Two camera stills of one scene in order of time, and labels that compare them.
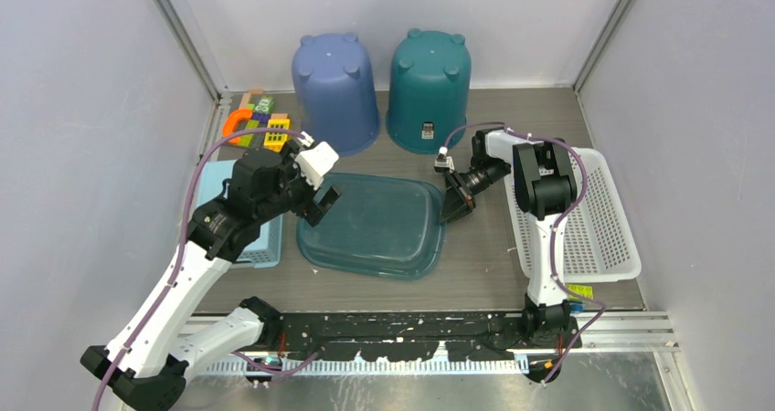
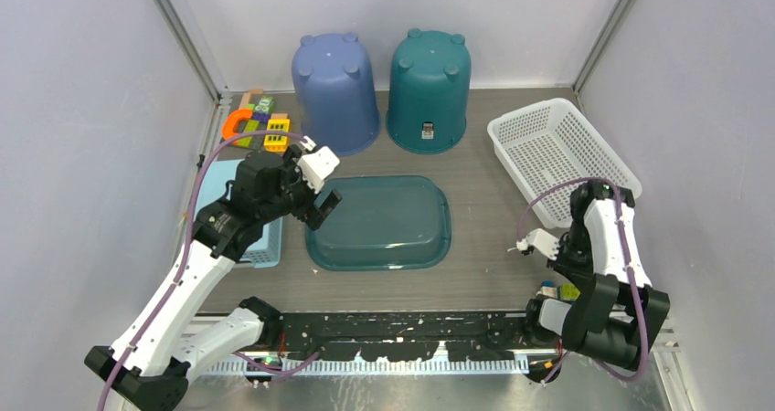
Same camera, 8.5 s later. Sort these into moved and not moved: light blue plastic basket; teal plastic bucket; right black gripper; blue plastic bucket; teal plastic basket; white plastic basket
Moved: white plastic basket; right black gripper
Not moved: teal plastic basket; teal plastic bucket; light blue plastic basket; blue plastic bucket
